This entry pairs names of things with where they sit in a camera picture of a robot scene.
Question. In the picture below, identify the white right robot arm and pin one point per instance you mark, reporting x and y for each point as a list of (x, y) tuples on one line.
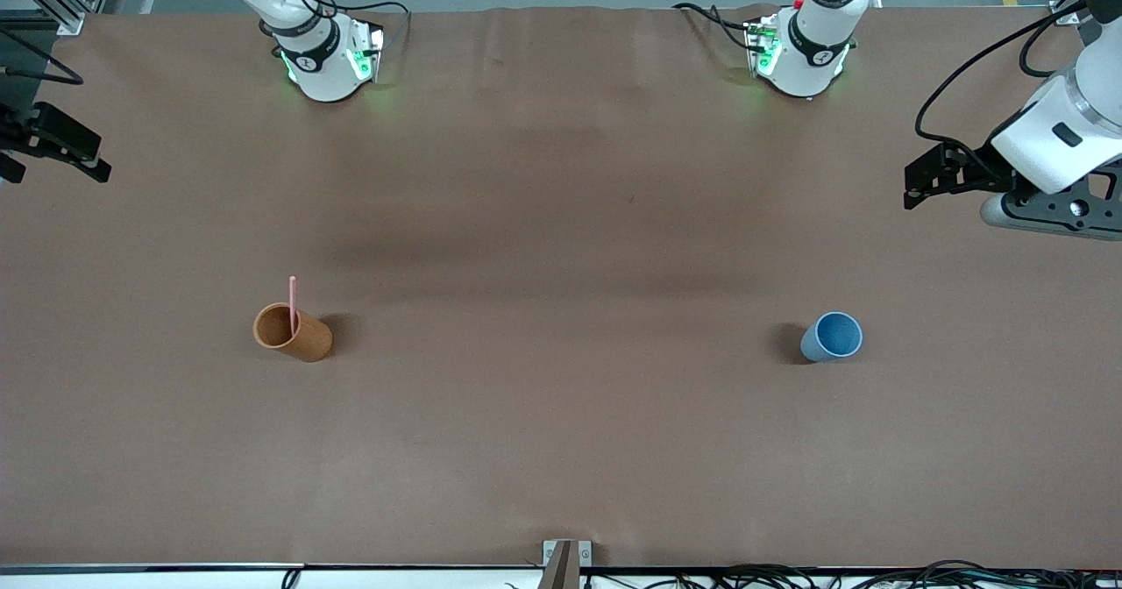
[(320, 63)]

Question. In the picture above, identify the pink chopstick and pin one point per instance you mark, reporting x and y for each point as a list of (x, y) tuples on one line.
[(293, 295)]

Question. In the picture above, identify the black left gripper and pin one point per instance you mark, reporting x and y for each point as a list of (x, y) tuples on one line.
[(980, 168)]

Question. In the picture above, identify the brown table mat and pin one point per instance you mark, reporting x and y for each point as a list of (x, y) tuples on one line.
[(561, 440)]

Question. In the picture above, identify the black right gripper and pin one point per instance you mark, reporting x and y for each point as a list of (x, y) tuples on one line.
[(19, 131)]

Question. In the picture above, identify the orange cup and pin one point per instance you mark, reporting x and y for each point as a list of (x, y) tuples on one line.
[(307, 341)]

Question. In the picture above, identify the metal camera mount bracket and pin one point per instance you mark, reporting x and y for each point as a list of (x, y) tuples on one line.
[(565, 563)]

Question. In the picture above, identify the blue cup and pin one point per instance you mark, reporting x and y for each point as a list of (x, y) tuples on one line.
[(833, 337)]

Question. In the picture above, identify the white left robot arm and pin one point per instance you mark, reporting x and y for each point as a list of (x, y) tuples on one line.
[(811, 54)]

